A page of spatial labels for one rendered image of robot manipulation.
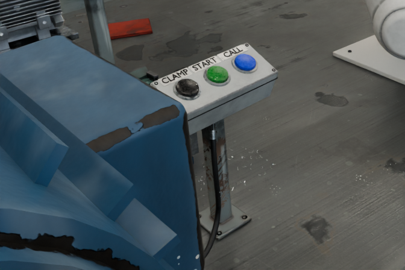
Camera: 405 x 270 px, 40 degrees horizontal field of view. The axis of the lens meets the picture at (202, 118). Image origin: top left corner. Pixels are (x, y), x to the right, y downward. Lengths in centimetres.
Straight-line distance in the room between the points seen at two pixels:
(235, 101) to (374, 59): 68
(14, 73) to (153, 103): 6
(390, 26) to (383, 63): 26
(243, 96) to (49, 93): 58
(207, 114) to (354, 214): 32
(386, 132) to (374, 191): 19
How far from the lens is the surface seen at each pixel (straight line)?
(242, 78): 75
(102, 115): 17
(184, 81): 71
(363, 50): 142
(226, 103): 73
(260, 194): 95
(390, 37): 112
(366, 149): 106
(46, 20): 133
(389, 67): 134
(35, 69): 21
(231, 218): 89
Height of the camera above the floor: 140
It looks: 31 degrees down
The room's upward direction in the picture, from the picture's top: 6 degrees counter-clockwise
